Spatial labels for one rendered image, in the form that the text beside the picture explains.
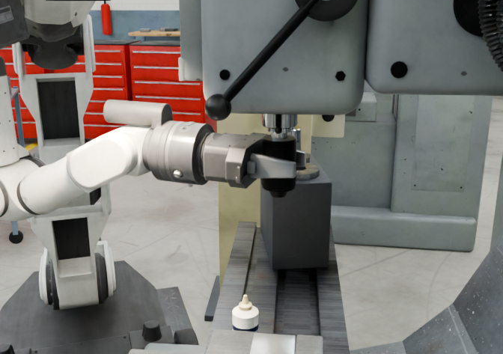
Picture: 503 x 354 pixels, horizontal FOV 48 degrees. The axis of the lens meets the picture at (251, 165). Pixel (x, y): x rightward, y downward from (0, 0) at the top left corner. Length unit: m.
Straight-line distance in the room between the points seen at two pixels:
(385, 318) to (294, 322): 1.82
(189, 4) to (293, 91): 0.18
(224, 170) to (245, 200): 1.88
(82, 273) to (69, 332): 0.19
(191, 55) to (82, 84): 0.66
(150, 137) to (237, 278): 0.45
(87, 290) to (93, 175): 0.81
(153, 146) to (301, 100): 0.24
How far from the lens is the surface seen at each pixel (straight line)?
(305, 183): 1.13
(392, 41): 0.64
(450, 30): 0.65
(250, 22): 0.65
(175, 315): 2.03
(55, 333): 1.70
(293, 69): 0.65
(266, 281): 1.15
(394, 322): 2.80
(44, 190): 0.94
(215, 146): 0.76
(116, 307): 1.77
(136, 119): 0.83
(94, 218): 1.46
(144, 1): 10.08
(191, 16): 0.74
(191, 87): 5.36
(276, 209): 1.14
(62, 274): 1.59
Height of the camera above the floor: 1.45
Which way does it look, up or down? 17 degrees down
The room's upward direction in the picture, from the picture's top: straight up
